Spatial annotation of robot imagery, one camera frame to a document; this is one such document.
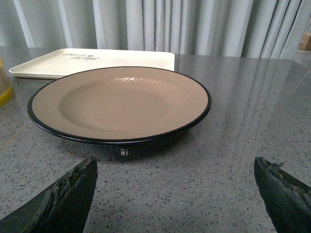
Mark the cream rectangular bear tray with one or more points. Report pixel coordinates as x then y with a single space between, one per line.
64 62

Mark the brown cardboard box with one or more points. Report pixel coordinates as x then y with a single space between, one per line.
305 43

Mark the grey pleated curtain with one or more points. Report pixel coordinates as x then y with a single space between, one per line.
233 28

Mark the beige plate with black rim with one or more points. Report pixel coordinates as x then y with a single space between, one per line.
120 106

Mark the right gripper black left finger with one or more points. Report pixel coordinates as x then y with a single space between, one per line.
62 207

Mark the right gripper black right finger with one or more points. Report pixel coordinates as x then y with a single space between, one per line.
287 199

